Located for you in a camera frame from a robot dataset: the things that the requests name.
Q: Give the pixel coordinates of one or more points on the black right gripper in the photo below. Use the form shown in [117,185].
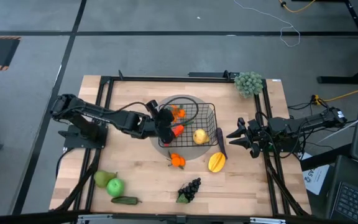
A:
[258,133]

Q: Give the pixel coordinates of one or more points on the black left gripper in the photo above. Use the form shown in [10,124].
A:
[165,119]

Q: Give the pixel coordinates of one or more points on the orange tangerine cluster with leaves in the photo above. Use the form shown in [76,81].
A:
[176,161]
[181,113]

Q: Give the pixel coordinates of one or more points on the red chili pepper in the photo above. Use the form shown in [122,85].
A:
[179,130]

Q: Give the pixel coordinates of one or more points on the purple eggplant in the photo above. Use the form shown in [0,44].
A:
[219,137]

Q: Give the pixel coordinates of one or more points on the yellow starfruit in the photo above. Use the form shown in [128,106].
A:
[216,162]

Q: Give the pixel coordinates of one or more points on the yellow pear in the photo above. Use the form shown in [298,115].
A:
[201,137]

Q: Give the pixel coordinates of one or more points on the green apple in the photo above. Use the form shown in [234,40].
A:
[115,187]

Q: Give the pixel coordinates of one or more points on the green pear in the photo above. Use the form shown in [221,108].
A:
[101,178]

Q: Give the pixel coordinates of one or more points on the dark green cucumber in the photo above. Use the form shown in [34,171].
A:
[124,200]

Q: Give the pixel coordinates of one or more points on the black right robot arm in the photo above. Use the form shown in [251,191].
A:
[291,124]

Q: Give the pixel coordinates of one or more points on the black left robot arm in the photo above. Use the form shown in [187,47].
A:
[120,119]

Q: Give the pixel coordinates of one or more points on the grey round placemat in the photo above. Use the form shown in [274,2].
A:
[191,153]

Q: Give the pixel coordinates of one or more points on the black grape bunch with leaf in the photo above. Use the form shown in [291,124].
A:
[191,188]

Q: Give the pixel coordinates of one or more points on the white paper sheet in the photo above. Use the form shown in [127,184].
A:
[317,182]

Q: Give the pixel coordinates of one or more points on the black laptop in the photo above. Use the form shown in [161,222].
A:
[356,205]

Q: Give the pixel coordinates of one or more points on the black aluminium table frame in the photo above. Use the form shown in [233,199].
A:
[166,79]

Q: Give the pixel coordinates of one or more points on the black mount bar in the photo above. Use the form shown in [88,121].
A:
[210,74]

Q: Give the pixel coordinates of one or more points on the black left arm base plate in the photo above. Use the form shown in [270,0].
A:
[73,141]

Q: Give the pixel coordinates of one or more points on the black desk frame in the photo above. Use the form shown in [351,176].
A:
[337,79]

